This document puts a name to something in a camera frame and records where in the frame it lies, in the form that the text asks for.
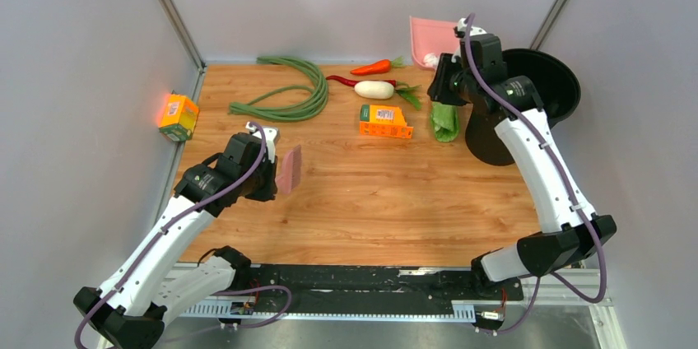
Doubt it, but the black trash bin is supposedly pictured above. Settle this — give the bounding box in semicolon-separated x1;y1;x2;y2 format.
462;49;581;166

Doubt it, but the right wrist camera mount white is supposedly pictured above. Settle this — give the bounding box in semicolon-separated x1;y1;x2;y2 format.
454;18;486;39

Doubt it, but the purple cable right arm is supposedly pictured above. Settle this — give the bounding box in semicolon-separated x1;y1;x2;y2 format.
462;12;608;305

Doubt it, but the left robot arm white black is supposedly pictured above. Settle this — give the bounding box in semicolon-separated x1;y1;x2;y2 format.
73;123;280;348

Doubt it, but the paper scrap centre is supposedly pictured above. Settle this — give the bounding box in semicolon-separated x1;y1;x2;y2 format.
422;53;440;69

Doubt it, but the green long beans bundle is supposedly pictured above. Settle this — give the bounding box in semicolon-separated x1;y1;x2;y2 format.
228;55;329;123

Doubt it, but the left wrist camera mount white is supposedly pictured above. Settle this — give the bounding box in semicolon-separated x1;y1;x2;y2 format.
245;121;281;163

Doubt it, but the pink dustpan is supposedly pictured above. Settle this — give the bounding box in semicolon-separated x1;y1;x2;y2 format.
409;16;460;71

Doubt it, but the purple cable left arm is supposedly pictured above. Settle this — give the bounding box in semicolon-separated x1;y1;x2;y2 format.
73;123;269;349

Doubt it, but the orange yellow sponge pack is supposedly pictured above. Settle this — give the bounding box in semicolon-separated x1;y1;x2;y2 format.
158;94;200;142

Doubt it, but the napa cabbage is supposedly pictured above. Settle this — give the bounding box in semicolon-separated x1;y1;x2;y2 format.
430;101;460;142

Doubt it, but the red chili pepper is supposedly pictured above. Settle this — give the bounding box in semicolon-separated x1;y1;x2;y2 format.
325;75;398;87

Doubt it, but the white radish with leaves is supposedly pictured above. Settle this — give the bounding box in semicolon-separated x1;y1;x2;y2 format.
353;80;422;110

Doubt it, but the orange box on table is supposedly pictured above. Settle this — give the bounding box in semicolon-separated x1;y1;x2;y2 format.
359;105;413;139

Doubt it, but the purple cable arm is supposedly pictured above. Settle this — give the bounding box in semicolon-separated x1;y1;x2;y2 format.
462;12;608;305
73;123;269;349

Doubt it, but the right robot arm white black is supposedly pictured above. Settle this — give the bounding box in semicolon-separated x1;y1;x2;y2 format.
428;34;617;299

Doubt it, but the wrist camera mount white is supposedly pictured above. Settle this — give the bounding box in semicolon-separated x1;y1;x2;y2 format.
454;18;486;39
245;121;281;163

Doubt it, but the pink hand brush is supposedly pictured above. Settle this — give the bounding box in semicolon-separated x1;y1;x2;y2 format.
275;145;302;194

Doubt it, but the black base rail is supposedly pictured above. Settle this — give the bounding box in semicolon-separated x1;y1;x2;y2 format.
231;264;524;316

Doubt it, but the orange carrot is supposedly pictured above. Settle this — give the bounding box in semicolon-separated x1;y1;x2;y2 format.
350;56;405;77

